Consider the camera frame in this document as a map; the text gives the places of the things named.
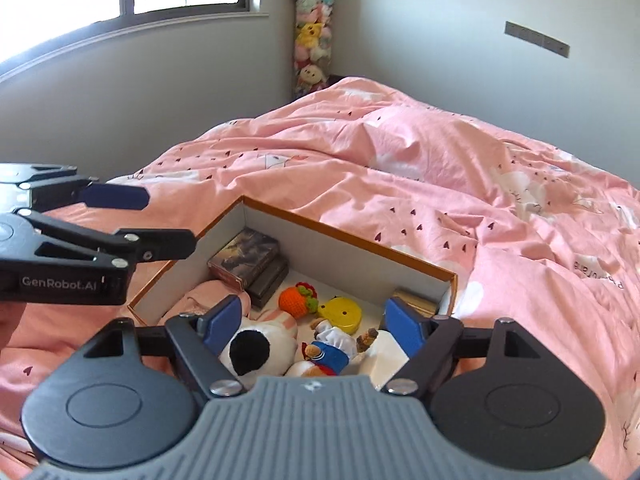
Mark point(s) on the olive small cardboard box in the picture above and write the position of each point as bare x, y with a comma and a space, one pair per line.
415, 301

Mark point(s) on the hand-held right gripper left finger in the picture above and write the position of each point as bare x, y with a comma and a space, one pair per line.
222, 321

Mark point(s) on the yellow tape measure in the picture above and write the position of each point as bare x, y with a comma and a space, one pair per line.
342, 314

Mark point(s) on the clear tube of plush toys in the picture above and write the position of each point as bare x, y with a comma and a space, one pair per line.
312, 35

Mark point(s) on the pink cloud print blanket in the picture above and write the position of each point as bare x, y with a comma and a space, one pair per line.
450, 160

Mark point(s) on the white and black plush toy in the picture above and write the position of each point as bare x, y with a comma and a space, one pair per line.
270, 340

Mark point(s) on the bear plush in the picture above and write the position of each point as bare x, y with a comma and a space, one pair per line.
327, 355

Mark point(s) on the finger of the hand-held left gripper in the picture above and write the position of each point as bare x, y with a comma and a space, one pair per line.
117, 196
160, 245

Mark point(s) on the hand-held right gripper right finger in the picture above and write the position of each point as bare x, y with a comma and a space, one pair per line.
405, 329

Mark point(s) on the orange cardboard box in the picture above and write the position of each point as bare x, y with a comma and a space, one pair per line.
350, 255

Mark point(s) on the pink fabric pouch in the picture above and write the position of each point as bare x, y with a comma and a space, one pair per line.
200, 295

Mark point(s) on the white box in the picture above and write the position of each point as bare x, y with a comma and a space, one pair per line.
382, 360

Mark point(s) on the dark card box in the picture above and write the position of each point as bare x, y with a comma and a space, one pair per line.
267, 282

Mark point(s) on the orange crochet fruit toy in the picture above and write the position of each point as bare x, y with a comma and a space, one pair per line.
295, 302

